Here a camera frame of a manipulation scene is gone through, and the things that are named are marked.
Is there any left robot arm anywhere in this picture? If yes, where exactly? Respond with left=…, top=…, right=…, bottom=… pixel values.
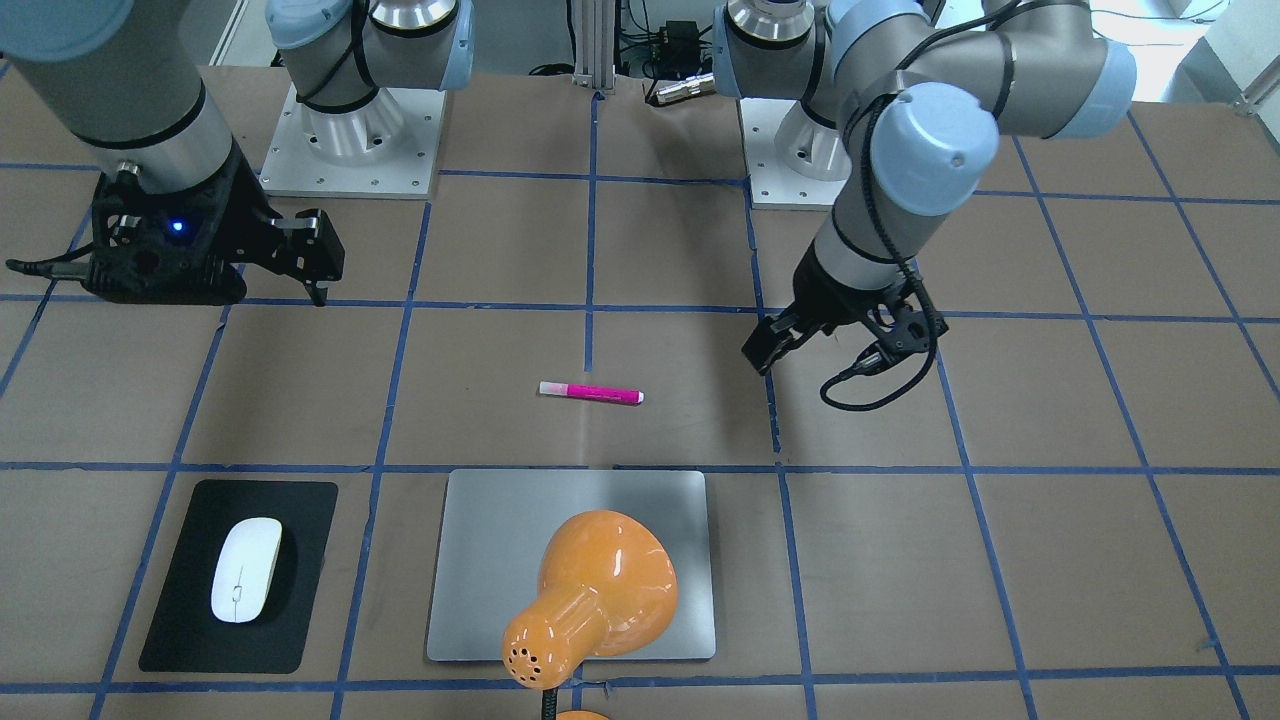
left=713, top=1, right=1137, bottom=374

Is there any white computer mouse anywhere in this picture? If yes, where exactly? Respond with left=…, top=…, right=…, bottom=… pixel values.
left=209, top=518, right=284, bottom=624

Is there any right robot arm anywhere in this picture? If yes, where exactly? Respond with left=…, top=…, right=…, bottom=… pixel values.
left=3, top=1, right=475, bottom=307

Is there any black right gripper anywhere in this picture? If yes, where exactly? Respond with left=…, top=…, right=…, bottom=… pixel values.
left=88, top=143, right=346, bottom=307

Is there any black mousepad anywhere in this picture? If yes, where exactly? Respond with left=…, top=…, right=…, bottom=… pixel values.
left=138, top=479, right=339, bottom=674

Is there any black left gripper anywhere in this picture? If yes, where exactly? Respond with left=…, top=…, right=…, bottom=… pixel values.
left=741, top=249, right=946, bottom=375

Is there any pink marker pen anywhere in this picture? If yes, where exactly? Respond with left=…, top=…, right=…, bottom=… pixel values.
left=538, top=380, right=645, bottom=406

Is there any silver closed laptop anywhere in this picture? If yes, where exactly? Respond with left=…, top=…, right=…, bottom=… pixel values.
left=424, top=469, right=717, bottom=674

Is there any orange desk lamp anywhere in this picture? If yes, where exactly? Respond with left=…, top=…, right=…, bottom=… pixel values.
left=500, top=509, right=678, bottom=719

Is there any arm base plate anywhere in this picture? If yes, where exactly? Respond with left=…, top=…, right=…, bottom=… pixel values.
left=259, top=88, right=449, bottom=201
left=739, top=97, right=851, bottom=211

